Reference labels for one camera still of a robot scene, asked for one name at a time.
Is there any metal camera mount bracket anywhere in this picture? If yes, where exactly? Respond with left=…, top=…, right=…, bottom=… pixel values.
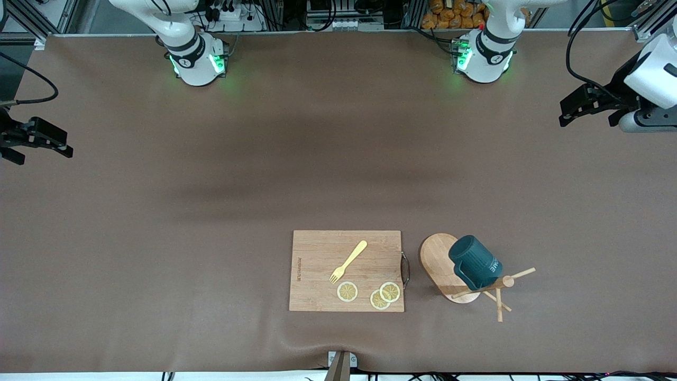
left=324, top=350, right=358, bottom=381

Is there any aluminium frame post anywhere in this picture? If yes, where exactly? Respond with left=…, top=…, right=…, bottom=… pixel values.
left=0, top=0, right=80, bottom=50
left=632, top=0, right=677, bottom=43

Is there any bag of orange buns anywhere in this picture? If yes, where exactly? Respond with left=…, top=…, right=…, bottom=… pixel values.
left=422, top=0, right=490, bottom=30

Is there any wooden cutting board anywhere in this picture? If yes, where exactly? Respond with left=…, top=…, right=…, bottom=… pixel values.
left=289, top=230, right=405, bottom=313

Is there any yellow plastic fork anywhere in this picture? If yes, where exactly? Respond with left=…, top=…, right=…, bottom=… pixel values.
left=329, top=240, right=368, bottom=284

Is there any black background electronics unit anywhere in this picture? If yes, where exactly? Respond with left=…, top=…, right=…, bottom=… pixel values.
left=307, top=0, right=384, bottom=30

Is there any white power strip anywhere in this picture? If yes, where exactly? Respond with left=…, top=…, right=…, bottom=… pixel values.
left=209, top=3, right=246, bottom=22

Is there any wooden cup rack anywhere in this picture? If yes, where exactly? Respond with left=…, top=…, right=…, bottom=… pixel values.
left=419, top=233, right=536, bottom=322

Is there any dark green cup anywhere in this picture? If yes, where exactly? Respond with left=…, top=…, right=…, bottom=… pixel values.
left=449, top=235, right=503, bottom=291

